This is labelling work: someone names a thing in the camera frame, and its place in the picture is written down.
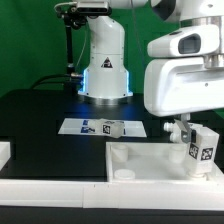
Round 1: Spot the white square tabletop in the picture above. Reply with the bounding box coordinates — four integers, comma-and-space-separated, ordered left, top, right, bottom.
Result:
105, 141, 224, 184

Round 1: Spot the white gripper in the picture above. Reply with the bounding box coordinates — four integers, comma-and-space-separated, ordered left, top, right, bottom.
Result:
144, 57, 224, 143

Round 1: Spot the black camera on stand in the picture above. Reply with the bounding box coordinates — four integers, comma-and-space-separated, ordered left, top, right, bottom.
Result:
54, 0, 112, 92

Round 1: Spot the black cable bundle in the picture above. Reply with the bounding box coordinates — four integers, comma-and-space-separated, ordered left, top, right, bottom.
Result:
29, 73, 84, 91

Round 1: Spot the white U-shaped fence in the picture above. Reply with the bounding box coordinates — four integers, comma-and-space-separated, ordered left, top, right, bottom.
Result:
0, 141, 224, 212

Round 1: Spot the white tag base sheet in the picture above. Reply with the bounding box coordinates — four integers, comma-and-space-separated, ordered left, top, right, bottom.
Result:
59, 118, 146, 137

